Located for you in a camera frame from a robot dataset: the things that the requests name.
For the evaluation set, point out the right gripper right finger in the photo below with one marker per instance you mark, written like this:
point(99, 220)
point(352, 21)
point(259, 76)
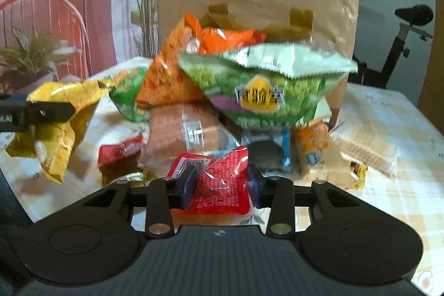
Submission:
point(277, 194)

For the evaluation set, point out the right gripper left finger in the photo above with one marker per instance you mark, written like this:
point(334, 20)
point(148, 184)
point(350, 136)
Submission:
point(165, 195)

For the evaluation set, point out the dark bun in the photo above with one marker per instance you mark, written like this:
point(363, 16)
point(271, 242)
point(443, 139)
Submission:
point(269, 151)

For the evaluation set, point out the yellow snack bag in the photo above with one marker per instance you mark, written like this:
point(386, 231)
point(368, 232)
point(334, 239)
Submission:
point(53, 143)

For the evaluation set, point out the red snack packet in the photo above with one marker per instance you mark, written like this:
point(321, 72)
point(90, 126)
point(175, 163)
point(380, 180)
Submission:
point(221, 188)
point(120, 159)

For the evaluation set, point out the brown biscuit pack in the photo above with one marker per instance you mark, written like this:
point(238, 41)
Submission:
point(183, 128)

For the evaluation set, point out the clear cracker pack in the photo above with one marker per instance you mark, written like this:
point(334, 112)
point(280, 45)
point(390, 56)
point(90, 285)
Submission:
point(368, 149)

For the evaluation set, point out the pale green snack bag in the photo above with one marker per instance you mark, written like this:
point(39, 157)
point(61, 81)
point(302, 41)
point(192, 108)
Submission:
point(273, 86)

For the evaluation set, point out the green chip bag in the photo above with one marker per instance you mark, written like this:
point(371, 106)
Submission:
point(126, 87)

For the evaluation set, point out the orange chip bag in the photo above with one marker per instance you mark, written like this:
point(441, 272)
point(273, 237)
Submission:
point(181, 72)

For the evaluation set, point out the orange small snack pack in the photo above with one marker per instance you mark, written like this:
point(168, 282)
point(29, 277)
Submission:
point(321, 160)

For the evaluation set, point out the printed fabric backdrop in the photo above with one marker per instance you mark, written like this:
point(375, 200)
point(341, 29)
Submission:
point(57, 40)

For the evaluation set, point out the checkered tablecloth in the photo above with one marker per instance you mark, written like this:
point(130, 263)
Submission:
point(382, 120)

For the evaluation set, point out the wooden door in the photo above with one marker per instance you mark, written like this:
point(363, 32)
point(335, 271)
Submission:
point(430, 101)

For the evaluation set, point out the cardboard box with plastic liner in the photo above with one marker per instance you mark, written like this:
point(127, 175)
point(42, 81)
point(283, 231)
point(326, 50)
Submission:
point(263, 22)

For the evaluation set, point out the black exercise bike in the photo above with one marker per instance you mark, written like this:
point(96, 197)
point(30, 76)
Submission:
point(393, 42)

